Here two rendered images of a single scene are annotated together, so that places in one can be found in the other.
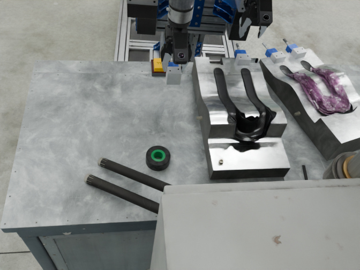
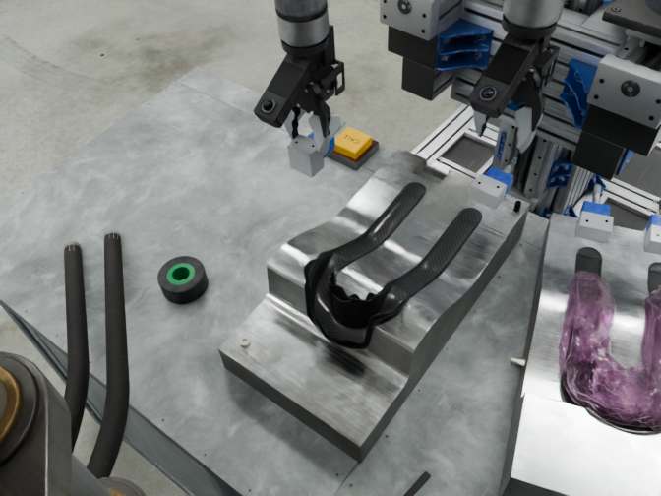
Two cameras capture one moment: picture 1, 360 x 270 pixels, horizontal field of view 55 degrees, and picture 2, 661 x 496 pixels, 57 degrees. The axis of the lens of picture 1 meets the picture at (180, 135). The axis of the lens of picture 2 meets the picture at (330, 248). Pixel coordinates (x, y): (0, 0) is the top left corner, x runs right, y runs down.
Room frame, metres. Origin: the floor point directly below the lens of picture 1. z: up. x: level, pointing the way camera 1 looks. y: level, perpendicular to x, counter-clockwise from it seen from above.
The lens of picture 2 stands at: (0.46, -0.62, 1.65)
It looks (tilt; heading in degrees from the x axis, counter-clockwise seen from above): 50 degrees down; 55
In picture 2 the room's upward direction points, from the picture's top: 5 degrees counter-clockwise
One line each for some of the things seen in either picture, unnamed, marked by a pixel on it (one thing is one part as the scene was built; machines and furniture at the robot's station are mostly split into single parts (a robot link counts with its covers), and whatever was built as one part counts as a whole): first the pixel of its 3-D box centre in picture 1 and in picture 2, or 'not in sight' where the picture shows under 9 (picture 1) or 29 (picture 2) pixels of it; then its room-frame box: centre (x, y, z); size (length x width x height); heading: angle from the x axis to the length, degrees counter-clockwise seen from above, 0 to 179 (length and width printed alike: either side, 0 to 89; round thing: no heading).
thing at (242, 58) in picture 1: (240, 53); (499, 180); (1.15, -0.18, 0.89); 0.13 x 0.05 x 0.05; 14
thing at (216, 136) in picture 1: (237, 108); (383, 275); (0.87, -0.19, 0.87); 0.50 x 0.26 x 0.14; 14
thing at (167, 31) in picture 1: (177, 32); (310, 68); (0.94, 0.07, 1.09); 0.09 x 0.08 x 0.12; 14
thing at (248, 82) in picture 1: (242, 96); (394, 251); (0.89, -0.19, 0.92); 0.35 x 0.16 x 0.09; 14
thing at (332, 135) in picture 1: (320, 94); (624, 353); (1.04, -0.51, 0.86); 0.50 x 0.26 x 0.11; 32
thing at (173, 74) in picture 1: (172, 66); (322, 141); (0.96, 0.07, 0.93); 0.13 x 0.05 x 0.05; 14
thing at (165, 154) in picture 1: (157, 158); (183, 279); (0.63, 0.06, 0.82); 0.08 x 0.08 x 0.04
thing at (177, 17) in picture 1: (179, 12); (301, 23); (0.93, 0.07, 1.17); 0.08 x 0.08 x 0.05
